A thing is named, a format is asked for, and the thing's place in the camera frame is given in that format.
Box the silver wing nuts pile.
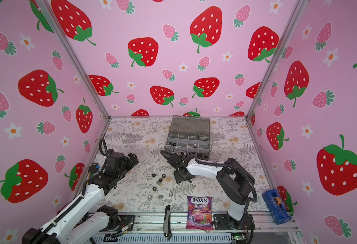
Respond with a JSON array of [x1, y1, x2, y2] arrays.
[[173, 147, 187, 155]]

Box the grey plastic organizer box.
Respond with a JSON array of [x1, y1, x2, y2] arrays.
[[165, 115, 211, 160]]

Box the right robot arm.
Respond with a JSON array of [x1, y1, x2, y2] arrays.
[[160, 150, 258, 222]]

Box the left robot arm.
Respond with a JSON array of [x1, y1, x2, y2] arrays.
[[22, 149, 139, 244]]

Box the black nuts cluster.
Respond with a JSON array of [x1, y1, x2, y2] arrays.
[[152, 173, 166, 185]]

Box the hex key set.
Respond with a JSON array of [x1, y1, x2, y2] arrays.
[[88, 164, 100, 180]]

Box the Fox's candy bag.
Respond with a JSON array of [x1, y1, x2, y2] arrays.
[[186, 196, 214, 231]]

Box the black utility knife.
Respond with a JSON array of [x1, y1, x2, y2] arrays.
[[163, 205, 172, 241]]

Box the blue tape dispenser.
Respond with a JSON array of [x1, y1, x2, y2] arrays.
[[262, 189, 292, 225]]

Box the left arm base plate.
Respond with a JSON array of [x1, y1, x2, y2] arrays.
[[91, 215, 135, 232]]

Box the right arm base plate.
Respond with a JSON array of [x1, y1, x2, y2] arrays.
[[213, 212, 255, 230]]

